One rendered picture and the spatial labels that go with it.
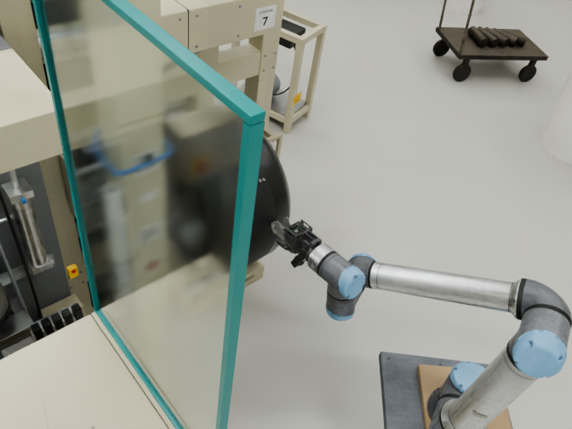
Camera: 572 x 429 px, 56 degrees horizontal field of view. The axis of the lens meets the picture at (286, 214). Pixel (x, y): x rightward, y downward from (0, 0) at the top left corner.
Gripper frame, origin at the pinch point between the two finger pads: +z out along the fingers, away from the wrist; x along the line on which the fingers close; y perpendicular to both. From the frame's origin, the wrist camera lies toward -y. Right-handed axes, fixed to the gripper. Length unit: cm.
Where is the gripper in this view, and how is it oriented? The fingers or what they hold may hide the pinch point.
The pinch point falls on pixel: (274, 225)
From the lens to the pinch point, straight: 178.4
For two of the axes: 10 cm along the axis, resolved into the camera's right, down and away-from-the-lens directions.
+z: -6.5, -5.1, 5.6
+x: -7.5, 3.8, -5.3
